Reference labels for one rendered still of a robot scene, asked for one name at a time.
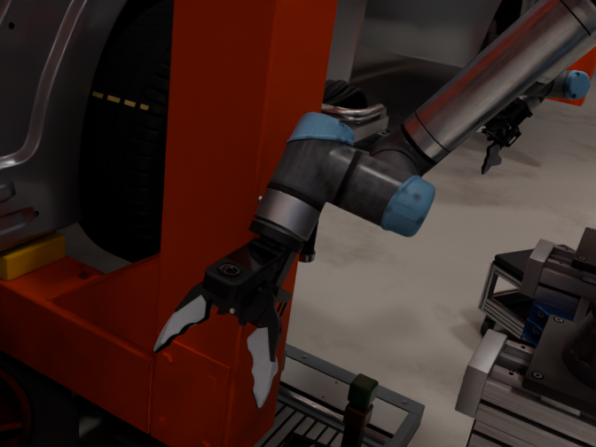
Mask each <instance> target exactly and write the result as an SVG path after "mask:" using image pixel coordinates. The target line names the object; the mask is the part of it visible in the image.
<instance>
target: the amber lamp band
mask: <svg viewBox="0 0 596 447"><path fill-rule="evenodd" d="M349 403H350V402H349ZM349 403H348V404H347V405H346V407H345V412H344V416H343V421H342V422H343V423H344V424H345V425H347V426H349V427H353V428H354V429H356V430H358V431H360V432H362V431H363V430H364V429H365V427H366V426H367V424H368V423H369V422H370V420H371V416H372V412H373V404H371V405H370V406H369V407H368V408H367V410H366V411H365V412H361V411H359V410H357V409H355V408H353V407H351V406H349Z"/></svg>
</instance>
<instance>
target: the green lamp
mask: <svg viewBox="0 0 596 447"><path fill-rule="evenodd" d="M378 385H379V382H378V381H377V380H374V379H372V378H370V377H368V376H365V375H363V374H362V373H360V374H358V375H357V377H356V378H355V379H354V380H353V381H352V382H351V383H350V386H349V394H348V401H350V402H351V403H353V404H356V405H358V406H360V407H362V408H365V409H367V408H368V407H369V406H370V404H371V403H372V402H373V400H374V399H375V397H376V393H377V389H378Z"/></svg>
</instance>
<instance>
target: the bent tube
mask: <svg viewBox="0 0 596 447"><path fill-rule="evenodd" d="M386 112H387V108H386V107H384V106H383V104H380V103H379V104H375V105H373V106H368V107H366V108H359V109H352V108H344V107H338V106H330V105H327V104H322V108H321V113H322V114H326V115H329V116H331V117H333V118H335V119H340V120H347V121H362V120H367V119H370V118H375V119H379V120H381V119H383V118H385V116H386Z"/></svg>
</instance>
